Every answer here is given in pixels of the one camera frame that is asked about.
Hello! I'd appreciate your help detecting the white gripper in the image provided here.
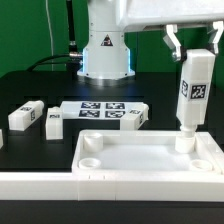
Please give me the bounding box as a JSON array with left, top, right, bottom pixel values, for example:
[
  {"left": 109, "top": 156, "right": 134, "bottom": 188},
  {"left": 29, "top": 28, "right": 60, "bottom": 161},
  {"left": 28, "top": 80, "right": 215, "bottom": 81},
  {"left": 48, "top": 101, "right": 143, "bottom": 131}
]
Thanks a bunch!
[{"left": 116, "top": 0, "right": 224, "bottom": 62}]

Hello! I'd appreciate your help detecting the white marker base plate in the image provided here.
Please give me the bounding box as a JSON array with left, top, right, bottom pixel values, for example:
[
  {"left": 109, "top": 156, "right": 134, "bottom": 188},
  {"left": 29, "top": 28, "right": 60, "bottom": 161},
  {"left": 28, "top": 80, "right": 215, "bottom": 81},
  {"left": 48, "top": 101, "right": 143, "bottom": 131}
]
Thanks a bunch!
[{"left": 60, "top": 101, "right": 143, "bottom": 120}]

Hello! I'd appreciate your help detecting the black cable at base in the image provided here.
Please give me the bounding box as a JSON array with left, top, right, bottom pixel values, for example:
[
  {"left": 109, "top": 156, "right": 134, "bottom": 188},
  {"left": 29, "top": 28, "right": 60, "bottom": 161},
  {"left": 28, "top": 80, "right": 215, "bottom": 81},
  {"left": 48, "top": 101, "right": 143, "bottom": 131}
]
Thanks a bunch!
[{"left": 26, "top": 49, "right": 84, "bottom": 72}]

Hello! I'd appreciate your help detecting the white desk tabletop tray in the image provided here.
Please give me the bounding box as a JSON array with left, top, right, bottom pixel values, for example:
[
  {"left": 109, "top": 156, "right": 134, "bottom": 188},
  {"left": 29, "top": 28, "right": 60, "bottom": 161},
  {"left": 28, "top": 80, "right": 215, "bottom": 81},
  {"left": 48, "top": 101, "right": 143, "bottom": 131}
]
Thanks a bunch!
[{"left": 72, "top": 130, "right": 224, "bottom": 174}]

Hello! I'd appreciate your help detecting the white part at left edge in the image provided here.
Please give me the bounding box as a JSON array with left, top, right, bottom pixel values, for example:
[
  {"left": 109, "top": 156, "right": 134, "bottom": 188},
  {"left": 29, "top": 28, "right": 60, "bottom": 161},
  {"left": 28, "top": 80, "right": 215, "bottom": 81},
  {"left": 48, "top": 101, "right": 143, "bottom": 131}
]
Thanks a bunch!
[{"left": 0, "top": 129, "right": 4, "bottom": 149}]

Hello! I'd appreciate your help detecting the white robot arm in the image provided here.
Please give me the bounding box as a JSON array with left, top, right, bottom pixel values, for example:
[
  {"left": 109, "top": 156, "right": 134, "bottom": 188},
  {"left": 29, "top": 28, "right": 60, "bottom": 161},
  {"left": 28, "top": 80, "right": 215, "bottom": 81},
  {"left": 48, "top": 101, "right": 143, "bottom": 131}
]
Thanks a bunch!
[{"left": 78, "top": 0, "right": 224, "bottom": 80}]

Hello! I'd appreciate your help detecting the white cable on green wall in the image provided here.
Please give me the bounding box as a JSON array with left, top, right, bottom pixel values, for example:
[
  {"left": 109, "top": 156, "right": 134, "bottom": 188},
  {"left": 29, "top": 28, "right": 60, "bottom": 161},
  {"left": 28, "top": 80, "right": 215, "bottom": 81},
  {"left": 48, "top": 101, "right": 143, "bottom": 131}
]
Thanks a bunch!
[{"left": 45, "top": 0, "right": 55, "bottom": 72}]

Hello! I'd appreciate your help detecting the white L-shaped obstacle wall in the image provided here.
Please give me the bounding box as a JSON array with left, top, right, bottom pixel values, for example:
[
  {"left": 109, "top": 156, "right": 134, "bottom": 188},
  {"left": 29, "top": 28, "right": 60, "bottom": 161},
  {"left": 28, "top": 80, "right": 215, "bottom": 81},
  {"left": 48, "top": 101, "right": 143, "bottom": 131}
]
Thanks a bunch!
[{"left": 0, "top": 172, "right": 224, "bottom": 202}]

